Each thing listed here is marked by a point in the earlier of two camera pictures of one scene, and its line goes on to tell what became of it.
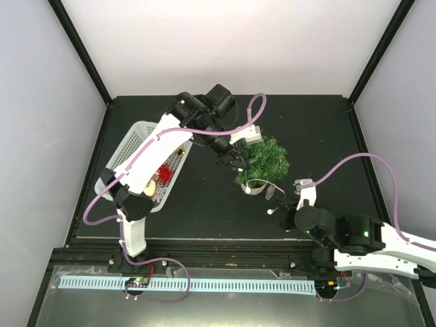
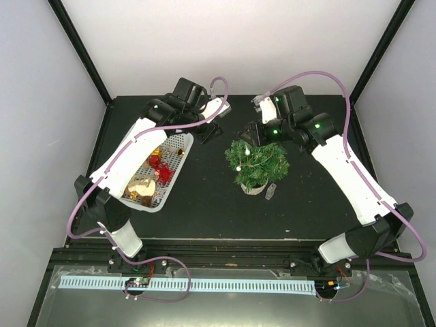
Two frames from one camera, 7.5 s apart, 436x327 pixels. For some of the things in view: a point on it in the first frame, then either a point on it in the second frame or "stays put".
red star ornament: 165,174 stays put
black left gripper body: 225,156 → 204,135
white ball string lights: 248,189 → 247,152
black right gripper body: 286,222 → 261,138
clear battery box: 270,192 stays put
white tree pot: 253,191 stays put
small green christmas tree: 268,161 stays put
